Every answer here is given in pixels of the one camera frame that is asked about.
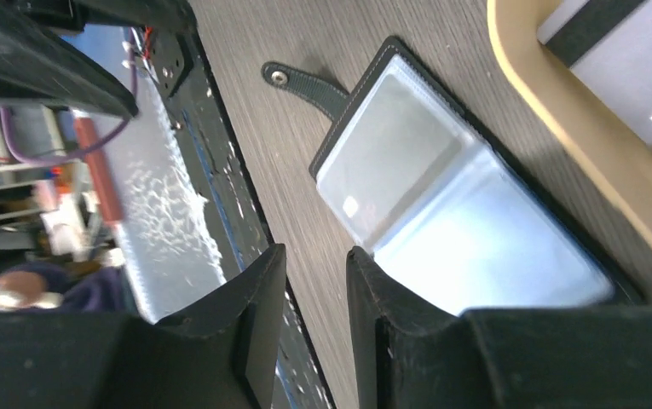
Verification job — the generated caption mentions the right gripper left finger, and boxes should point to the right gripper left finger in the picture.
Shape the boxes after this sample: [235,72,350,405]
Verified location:
[133,244,286,408]

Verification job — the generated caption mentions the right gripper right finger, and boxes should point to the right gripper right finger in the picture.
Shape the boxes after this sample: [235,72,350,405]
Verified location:
[346,247,473,408]

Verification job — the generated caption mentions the black leather card holder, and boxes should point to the black leather card holder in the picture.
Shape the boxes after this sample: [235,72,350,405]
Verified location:
[261,36,645,315]

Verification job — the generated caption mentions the white striped card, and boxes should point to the white striped card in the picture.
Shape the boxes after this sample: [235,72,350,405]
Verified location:
[537,0,652,146]

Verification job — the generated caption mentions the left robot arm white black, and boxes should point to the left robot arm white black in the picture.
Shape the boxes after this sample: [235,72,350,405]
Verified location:
[0,1,139,118]

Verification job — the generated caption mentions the person in striped shirt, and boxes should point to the person in striped shirt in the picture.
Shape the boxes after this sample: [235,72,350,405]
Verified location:
[0,261,126,313]

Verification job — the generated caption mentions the beige oval tray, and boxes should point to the beige oval tray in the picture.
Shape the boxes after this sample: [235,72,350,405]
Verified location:
[486,0,652,317]

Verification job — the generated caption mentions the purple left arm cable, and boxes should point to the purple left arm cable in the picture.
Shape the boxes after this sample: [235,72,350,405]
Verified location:
[0,61,141,168]

